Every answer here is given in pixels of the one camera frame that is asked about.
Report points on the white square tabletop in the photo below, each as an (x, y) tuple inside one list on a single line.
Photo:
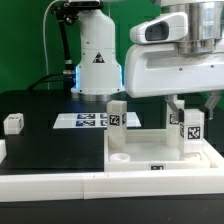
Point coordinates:
[(146, 150)]

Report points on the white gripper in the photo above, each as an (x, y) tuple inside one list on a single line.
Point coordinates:
[(154, 66)]

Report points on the white marker tag sheet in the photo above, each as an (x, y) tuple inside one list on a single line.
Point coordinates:
[(80, 120)]

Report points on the white U-shaped obstacle wall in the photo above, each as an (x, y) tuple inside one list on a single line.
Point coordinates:
[(39, 187)]

